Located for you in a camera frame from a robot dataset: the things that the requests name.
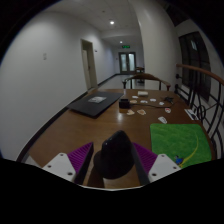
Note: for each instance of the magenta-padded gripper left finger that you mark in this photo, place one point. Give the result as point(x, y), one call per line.
point(61, 165)

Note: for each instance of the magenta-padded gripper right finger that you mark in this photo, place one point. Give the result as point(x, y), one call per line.
point(163, 165)

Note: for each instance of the black computer mouse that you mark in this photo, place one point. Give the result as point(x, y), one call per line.
point(115, 153)

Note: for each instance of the green mouse pad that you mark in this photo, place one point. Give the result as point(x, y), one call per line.
point(175, 141)

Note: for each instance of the red and white paper card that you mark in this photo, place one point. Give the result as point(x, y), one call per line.
point(168, 110)

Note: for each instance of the orange and white paper card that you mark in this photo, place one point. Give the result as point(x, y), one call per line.
point(141, 112)

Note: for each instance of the small paper card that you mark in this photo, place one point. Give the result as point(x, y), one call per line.
point(153, 99)
point(161, 103)
point(135, 97)
point(133, 101)
point(143, 101)

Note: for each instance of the tan paper card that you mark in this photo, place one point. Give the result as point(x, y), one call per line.
point(130, 112)

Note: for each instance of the small black device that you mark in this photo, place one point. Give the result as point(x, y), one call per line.
point(169, 99)

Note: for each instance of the black closed laptop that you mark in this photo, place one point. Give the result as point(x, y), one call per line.
point(95, 104)

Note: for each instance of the small black box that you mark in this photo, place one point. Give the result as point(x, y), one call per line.
point(124, 103)

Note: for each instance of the small white box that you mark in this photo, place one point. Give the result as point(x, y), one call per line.
point(143, 93)

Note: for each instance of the black railing with wooden handrail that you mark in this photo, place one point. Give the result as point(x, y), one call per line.
point(200, 100)

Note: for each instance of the wooden armchair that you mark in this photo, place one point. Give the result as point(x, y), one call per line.
point(146, 77)

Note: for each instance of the dark hallway table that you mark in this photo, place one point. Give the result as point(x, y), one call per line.
point(140, 70)

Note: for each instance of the beige side door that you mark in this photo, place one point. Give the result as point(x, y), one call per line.
point(89, 65)

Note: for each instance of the glass double door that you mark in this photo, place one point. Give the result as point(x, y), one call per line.
point(127, 62)

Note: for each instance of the green exit sign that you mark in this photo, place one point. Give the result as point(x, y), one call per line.
point(126, 46)

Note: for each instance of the round ceiling light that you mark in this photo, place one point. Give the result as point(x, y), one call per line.
point(120, 42)
point(111, 22)

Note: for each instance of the dark window wall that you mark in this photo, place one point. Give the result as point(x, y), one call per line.
point(195, 63)

